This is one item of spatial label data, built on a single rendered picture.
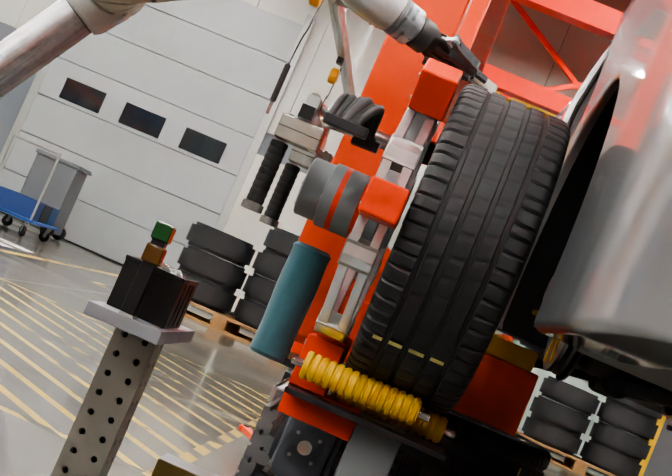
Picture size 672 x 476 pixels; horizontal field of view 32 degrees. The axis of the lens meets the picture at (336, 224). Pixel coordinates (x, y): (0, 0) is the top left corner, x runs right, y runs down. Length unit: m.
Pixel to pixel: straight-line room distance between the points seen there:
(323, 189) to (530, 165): 0.45
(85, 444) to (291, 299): 0.57
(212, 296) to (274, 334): 8.43
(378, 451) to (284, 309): 0.38
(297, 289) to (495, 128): 0.59
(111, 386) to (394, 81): 1.03
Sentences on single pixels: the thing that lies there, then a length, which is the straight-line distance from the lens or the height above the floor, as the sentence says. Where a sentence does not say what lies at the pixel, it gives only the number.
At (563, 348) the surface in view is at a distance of 2.40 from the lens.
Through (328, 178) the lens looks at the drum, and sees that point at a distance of 2.42.
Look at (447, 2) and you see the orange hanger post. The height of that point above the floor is 1.46.
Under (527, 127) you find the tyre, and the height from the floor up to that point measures 1.10.
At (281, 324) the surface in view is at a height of 0.56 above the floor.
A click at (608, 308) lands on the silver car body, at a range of 1.63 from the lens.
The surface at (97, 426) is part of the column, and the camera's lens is 2.70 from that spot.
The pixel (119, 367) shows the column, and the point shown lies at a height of 0.32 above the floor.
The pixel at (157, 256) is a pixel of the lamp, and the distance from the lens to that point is 2.47.
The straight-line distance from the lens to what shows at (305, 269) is 2.54.
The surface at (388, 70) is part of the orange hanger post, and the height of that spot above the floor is 1.24.
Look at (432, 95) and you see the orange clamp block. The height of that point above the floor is 1.09.
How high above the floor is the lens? 0.64
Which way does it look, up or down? 4 degrees up
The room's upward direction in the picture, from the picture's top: 23 degrees clockwise
